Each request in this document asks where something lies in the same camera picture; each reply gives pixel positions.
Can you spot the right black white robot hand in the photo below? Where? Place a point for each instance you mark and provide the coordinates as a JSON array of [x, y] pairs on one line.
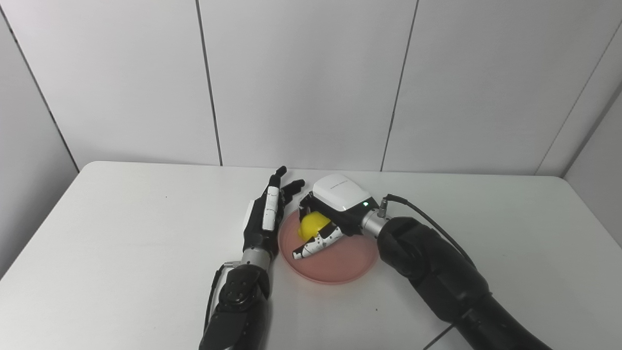
[[340, 197]]

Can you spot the yellow lemon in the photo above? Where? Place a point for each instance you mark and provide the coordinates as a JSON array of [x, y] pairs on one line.
[[312, 224]]

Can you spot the pink round plate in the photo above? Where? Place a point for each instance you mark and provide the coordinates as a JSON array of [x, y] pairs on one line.
[[340, 260]]

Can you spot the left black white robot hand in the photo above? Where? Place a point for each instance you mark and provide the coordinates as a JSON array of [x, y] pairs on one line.
[[268, 218]]

